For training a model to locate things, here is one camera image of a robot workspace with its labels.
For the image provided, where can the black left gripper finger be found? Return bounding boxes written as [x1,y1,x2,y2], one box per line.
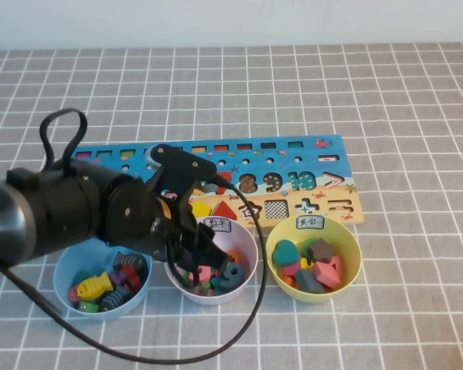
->
[194,223,233,269]
[169,238,200,288]

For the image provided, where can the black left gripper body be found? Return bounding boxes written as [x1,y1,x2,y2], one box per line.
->
[146,184,201,264]

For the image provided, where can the paper label on pink bowl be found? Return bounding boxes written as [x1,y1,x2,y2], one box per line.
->
[203,217,232,234]

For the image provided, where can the yellow wooden pentagon piece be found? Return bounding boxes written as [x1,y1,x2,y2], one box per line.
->
[191,200,212,220]

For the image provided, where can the light pink plastic bowl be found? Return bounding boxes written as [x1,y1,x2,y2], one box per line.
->
[164,216,259,306]

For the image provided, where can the red wooden triangle piece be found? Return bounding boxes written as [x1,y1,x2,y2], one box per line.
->
[211,200,238,220]

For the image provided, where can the teal wooden heart piece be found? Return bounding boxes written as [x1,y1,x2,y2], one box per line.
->
[272,239,301,267]

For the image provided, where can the grey wooden block piece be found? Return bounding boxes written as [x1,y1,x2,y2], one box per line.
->
[294,268,326,294]

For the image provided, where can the paper label on yellow bowl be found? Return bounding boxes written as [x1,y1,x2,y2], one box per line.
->
[295,215,326,230]

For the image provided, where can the brown wooden star piece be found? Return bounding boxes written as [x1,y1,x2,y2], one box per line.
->
[308,237,336,263]

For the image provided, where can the pink wooden trapezoid piece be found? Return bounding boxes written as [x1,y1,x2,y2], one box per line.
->
[312,261,343,288]

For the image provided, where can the light blue plastic bowl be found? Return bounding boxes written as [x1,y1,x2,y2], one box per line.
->
[52,246,154,323]

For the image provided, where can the red wooden shape piece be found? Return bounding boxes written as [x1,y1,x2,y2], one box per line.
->
[330,254,345,277]

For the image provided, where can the blue wooden number puzzle board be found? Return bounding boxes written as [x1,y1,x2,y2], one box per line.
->
[71,134,366,232]

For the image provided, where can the light yellow plastic bowl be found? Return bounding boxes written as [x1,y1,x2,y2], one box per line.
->
[265,215,363,304]

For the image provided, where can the dark teal number nine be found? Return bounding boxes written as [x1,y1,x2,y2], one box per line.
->
[218,262,245,292]

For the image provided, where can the red wooden fish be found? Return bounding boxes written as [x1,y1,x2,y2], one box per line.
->
[121,264,143,292]

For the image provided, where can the brown striped wooden fish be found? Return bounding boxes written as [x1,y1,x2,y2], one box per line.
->
[112,251,148,273]

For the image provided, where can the dark grey wooden fish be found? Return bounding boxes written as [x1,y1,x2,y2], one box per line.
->
[99,287,134,312]

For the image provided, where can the yellow wooden fish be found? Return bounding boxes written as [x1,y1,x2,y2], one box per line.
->
[76,271,113,301]

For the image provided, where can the grey grid tablecloth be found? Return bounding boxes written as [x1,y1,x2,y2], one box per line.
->
[0,42,463,370]

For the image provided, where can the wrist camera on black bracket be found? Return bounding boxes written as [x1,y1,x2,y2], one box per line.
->
[144,143,218,193]

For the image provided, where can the green wooden ring piece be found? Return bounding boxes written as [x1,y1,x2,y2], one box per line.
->
[299,237,319,257]

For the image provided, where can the black camera cable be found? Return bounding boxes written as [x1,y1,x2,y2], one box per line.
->
[0,175,269,365]

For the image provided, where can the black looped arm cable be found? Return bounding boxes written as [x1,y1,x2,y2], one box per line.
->
[39,108,89,173]

